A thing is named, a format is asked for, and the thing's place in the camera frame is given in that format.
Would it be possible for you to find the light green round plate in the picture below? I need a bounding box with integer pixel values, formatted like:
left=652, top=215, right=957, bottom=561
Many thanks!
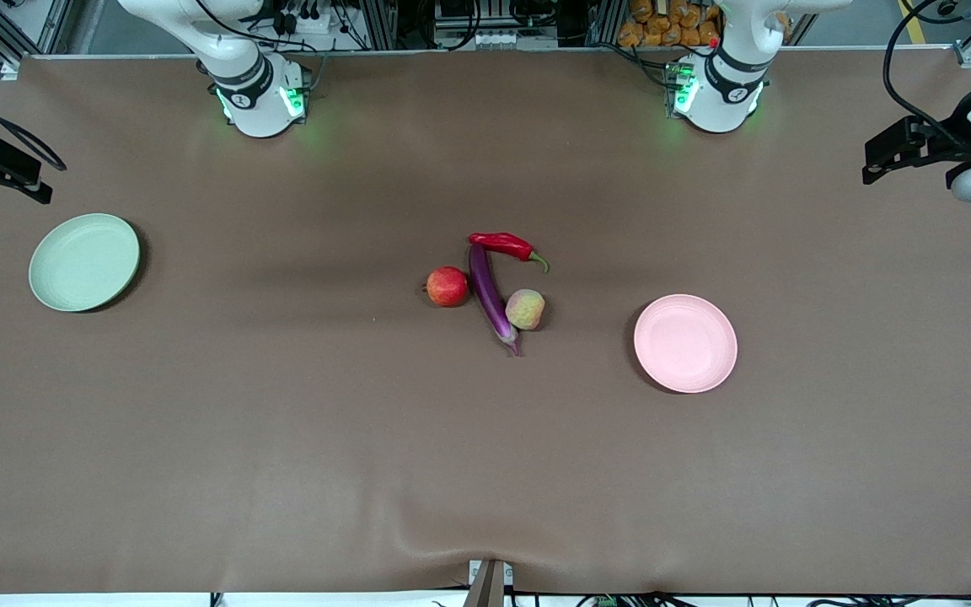
left=28, top=212, right=142, bottom=314

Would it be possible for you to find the grey camera stand post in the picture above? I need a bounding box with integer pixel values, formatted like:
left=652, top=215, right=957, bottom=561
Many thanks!
left=463, top=559, right=515, bottom=607

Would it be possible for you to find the red pomegranate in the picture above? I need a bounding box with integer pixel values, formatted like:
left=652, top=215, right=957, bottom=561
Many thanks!
left=425, top=266, right=471, bottom=309

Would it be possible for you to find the brown table cover mat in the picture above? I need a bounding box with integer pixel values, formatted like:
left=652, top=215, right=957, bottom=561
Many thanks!
left=0, top=49, right=971, bottom=596

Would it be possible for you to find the pink round plate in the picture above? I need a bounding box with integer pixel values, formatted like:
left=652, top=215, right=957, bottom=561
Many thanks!
left=633, top=293, right=739, bottom=395

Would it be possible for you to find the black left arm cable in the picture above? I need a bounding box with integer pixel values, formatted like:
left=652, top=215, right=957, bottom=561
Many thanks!
left=882, top=0, right=971, bottom=148

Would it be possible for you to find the bag of orange items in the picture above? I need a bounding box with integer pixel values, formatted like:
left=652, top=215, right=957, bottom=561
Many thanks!
left=618, top=0, right=724, bottom=49

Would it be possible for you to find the red chili pepper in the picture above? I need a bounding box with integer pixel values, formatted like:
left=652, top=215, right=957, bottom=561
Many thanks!
left=468, top=232, right=551, bottom=274

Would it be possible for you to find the long purple eggplant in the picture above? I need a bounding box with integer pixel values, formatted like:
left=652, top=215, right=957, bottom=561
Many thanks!
left=468, top=244, right=523, bottom=357

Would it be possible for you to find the white power strip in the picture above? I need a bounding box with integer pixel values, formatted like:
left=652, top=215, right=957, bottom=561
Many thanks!
left=271, top=7, right=336, bottom=36

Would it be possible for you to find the green pink peach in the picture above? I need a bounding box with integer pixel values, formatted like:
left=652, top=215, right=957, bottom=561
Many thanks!
left=505, top=288, right=547, bottom=331

